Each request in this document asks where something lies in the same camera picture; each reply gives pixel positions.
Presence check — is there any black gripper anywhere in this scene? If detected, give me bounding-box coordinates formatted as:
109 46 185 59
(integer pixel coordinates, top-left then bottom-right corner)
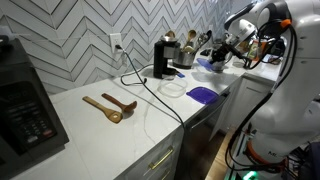
210 42 239 65

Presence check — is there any small clear plastic lunchbox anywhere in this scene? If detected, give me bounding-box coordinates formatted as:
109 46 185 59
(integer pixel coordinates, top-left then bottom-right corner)
192 67 219 83

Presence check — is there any purple plastic lid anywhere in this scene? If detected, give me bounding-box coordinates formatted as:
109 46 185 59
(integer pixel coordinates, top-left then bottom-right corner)
185 86 220 105

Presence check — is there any large clear plastic lunchbox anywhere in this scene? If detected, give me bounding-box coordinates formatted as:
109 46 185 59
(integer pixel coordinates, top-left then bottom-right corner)
157 77 188 99

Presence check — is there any black ladle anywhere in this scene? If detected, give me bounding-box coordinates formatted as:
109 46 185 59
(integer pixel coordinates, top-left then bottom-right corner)
196 29 213 51

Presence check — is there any black small stand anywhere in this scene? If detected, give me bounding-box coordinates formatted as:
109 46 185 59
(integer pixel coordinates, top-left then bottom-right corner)
243 54 254 69

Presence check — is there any steel utensil holder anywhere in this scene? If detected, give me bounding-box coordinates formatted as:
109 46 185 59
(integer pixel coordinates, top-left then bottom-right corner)
173 47 198 70

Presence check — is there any tall wooden spoon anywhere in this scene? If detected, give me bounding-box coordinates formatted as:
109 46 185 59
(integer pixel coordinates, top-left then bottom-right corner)
184 29 198 51

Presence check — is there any spice bottle with colourful label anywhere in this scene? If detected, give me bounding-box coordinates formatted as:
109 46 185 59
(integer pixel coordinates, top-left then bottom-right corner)
248 39 261 61

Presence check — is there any white base cabinet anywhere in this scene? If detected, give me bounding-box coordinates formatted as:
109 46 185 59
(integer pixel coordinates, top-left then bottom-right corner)
209 77 278 141

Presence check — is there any short wooden spoon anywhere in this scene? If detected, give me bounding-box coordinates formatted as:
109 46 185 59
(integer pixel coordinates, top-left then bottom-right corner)
164 30 177 39

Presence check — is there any black coffee maker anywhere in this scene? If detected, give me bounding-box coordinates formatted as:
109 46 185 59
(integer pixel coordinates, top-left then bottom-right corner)
153 35 182 80

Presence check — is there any dark glass bowl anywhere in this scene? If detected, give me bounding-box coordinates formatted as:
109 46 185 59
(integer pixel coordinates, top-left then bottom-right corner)
266 54 284 65

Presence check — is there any black dishwasher front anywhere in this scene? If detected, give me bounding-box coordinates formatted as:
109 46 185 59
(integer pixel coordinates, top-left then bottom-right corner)
174 89 231 180

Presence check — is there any dark wooden spoon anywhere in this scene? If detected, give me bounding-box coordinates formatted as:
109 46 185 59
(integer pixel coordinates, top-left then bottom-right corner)
101 92 138 113

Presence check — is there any light wooden slotted spatula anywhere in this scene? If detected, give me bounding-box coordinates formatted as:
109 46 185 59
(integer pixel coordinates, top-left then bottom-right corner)
82 95 124 124

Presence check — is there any black microwave oven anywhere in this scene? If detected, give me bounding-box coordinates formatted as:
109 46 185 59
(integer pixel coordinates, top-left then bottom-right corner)
0 38 70 179

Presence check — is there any orange cable clip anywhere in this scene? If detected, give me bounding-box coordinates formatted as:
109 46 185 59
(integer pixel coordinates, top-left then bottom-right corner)
279 18 293 29

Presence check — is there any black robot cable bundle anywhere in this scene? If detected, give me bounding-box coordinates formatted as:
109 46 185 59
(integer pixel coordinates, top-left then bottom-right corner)
224 18 299 174

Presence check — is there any black power cable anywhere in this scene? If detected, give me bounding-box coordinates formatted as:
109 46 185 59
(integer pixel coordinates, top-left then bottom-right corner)
114 44 186 131

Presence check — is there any white wall outlet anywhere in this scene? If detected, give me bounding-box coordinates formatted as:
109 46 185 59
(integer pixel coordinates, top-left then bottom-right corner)
109 32 124 54

